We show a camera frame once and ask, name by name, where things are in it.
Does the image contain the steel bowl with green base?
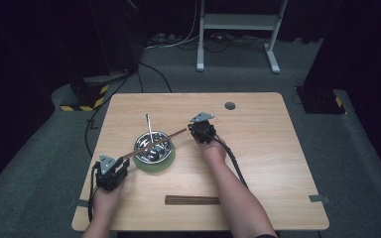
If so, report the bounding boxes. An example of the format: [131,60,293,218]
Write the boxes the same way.
[132,130,177,174]

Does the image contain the grey tape piece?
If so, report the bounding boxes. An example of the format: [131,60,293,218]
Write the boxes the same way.
[309,194,331,204]

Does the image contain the black floor cable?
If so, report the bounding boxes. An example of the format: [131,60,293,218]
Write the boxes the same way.
[138,60,174,94]
[84,67,137,157]

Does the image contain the hand-held gripper cable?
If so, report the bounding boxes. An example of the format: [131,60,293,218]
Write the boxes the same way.
[211,134,249,190]
[86,162,101,223]

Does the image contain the row of brown chopsticks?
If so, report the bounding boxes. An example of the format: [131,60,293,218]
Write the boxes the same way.
[164,194,221,206]

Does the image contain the right hand-held gripper cable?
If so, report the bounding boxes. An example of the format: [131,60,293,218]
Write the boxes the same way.
[211,134,249,190]

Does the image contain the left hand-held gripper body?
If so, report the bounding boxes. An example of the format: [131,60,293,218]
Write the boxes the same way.
[93,154,127,192]

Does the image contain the black curtain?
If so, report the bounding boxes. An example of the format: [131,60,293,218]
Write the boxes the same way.
[0,0,140,199]
[302,0,381,187]

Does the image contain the left hand-held gripper cable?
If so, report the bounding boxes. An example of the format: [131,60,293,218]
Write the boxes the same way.
[86,162,101,223]

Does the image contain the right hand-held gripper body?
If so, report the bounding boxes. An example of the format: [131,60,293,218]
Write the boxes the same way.
[190,111,218,145]

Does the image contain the power strip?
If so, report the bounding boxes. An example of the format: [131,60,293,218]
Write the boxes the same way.
[146,32,184,47]

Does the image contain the white floor cable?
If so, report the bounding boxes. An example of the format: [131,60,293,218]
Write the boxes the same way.
[143,0,200,51]

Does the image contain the black yellow striped stand base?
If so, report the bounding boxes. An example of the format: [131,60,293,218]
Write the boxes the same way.
[60,74,111,113]

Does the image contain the person's right hand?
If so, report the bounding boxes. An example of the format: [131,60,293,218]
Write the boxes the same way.
[195,136,228,166]

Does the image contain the person's left hand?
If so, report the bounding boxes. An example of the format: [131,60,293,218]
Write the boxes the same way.
[91,179,126,216]

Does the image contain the metal spoon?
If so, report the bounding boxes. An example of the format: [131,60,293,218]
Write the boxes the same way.
[145,113,167,162]

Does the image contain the single brown wooden chopstick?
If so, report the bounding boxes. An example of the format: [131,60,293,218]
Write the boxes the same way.
[122,127,189,161]

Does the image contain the white metal stand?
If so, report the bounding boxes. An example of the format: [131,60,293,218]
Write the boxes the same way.
[195,0,289,74]

